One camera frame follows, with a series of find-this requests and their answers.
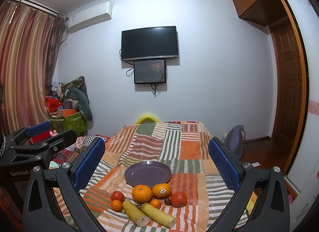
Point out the large red tomato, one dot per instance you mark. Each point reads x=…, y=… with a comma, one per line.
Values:
x=178, y=199

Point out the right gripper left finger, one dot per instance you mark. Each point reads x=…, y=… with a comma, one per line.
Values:
x=41, y=211

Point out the large black wall television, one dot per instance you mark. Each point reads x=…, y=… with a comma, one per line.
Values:
x=149, y=43

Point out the green storage box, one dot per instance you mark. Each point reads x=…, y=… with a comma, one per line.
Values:
x=76, y=122

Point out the large orange with sticker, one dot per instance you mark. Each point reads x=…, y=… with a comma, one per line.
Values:
x=162, y=190

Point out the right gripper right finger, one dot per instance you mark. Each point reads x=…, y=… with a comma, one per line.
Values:
x=271, y=210

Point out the red box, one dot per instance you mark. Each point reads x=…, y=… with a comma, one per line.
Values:
x=41, y=137

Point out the pink toy figure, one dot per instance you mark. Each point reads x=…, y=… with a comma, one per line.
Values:
x=53, y=133

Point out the checkered quilt underneath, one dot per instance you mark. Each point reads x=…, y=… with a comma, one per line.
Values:
x=70, y=153

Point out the small mandarin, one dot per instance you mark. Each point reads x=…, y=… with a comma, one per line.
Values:
x=156, y=203
x=116, y=205

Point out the striped pink curtain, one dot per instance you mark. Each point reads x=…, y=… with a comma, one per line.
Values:
x=30, y=41

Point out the blue grey backpack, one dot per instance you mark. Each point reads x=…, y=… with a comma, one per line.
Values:
x=235, y=141

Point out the purple ceramic plate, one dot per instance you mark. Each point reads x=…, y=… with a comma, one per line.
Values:
x=149, y=173

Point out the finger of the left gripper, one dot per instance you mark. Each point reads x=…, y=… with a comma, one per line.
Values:
x=35, y=130
x=53, y=145

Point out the grey green plush pillow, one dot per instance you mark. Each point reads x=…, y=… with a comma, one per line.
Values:
x=82, y=102

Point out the small red tomato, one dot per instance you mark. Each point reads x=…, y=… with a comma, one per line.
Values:
x=117, y=195

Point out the large orange with dimple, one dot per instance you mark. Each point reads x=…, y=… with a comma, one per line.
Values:
x=142, y=194

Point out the white air conditioner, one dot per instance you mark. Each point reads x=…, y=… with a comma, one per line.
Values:
x=90, y=16

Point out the brown wooden door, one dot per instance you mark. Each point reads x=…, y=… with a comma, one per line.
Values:
x=289, y=114

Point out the small black wall screen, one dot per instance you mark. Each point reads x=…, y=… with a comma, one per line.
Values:
x=150, y=71

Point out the wooden wardrobe cabinet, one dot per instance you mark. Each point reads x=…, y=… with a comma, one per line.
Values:
x=261, y=12

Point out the striped patchwork blanket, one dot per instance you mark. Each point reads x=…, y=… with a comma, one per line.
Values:
x=183, y=147

